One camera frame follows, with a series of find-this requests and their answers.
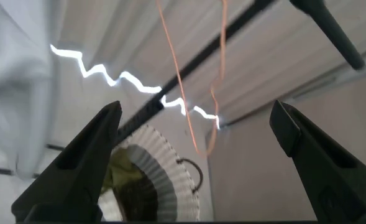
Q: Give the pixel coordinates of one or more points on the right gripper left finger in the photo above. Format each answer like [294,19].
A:
[74,174]

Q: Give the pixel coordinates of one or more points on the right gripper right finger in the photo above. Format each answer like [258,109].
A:
[335,174]

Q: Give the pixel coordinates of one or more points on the green garment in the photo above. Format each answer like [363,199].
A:
[122,174]

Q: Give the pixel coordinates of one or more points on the pink clothes hanger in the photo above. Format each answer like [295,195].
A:
[223,31]

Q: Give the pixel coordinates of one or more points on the white laundry basket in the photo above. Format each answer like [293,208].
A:
[176,174]

